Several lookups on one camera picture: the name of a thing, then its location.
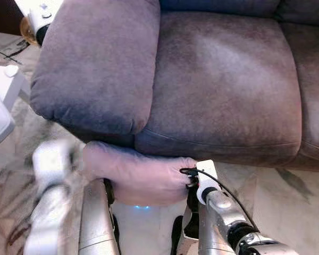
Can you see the pink fabric pillow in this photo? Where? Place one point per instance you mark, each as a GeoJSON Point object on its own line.
{"type": "Point", "coordinates": [141, 172]}

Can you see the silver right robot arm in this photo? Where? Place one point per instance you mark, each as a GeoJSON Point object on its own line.
{"type": "Point", "coordinates": [218, 212]}

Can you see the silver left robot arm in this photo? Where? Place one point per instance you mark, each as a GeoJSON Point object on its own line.
{"type": "Point", "coordinates": [45, 223]}

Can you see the padded sofa armrest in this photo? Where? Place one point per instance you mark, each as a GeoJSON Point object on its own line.
{"type": "Point", "coordinates": [95, 64]}

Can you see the wide sofa seat cushion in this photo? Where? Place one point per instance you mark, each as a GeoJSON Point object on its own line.
{"type": "Point", "coordinates": [223, 90]}

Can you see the purple-brown fabric sofa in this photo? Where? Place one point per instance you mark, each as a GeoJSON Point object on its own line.
{"type": "Point", "coordinates": [228, 79]}

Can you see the silver left robot leg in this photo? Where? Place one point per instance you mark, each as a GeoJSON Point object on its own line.
{"type": "Point", "coordinates": [95, 223]}

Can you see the white plastic furniture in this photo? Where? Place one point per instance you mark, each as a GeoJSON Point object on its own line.
{"type": "Point", "coordinates": [2, 101]}

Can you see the round brown wooden object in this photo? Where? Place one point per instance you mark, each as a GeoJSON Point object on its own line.
{"type": "Point", "coordinates": [26, 31]}

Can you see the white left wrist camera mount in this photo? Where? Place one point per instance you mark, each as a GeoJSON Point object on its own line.
{"type": "Point", "coordinates": [50, 162]}

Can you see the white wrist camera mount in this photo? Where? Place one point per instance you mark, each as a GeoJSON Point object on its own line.
{"type": "Point", "coordinates": [50, 162]}
{"type": "Point", "coordinates": [207, 172]}

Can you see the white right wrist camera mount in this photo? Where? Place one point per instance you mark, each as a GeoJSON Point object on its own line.
{"type": "Point", "coordinates": [207, 172]}

